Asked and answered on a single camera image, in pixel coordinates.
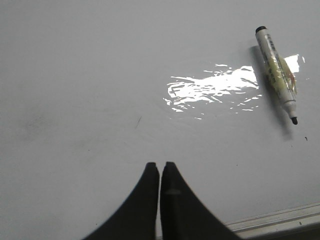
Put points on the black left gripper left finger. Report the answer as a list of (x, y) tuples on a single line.
[(136, 218)]

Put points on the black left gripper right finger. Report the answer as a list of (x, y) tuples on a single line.
[(182, 214)]

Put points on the white taped whiteboard marker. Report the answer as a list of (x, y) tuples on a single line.
[(278, 73)]

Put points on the white whiteboard with metal frame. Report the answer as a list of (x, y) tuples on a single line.
[(92, 90)]

